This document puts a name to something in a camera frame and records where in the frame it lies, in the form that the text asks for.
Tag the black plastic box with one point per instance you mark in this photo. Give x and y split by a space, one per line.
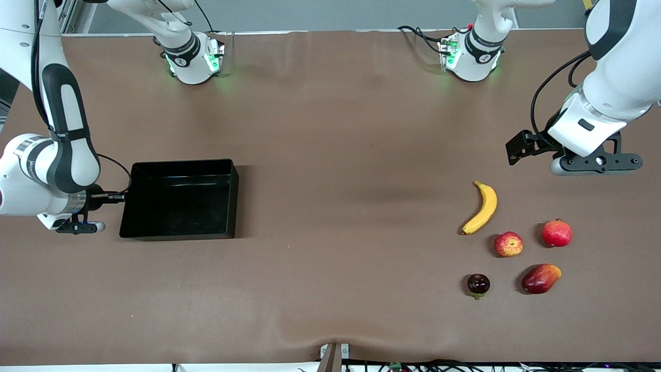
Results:
181 206

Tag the red pomegranate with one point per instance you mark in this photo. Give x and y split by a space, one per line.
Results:
557 234

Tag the small green connector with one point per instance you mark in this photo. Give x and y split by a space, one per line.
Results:
395 367

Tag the red yellow apple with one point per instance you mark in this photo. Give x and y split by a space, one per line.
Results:
508 244

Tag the aluminium frame profile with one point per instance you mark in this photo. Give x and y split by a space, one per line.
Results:
69 15

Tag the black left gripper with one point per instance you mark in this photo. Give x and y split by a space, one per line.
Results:
542 143

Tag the yellow banana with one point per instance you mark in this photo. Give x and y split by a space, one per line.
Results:
488 206

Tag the metal mount bracket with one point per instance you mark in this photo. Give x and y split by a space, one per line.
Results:
330 359

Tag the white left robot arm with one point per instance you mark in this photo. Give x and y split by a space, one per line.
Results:
619 77

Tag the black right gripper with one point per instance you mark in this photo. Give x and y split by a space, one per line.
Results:
94 199

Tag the dark purple mangosteen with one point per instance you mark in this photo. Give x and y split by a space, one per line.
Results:
478 283

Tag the brown table cover sheet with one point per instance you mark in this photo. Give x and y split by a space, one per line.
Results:
335 258

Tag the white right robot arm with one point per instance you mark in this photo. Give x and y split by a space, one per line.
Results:
67 119

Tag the red orange mango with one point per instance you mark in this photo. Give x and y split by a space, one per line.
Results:
539 280

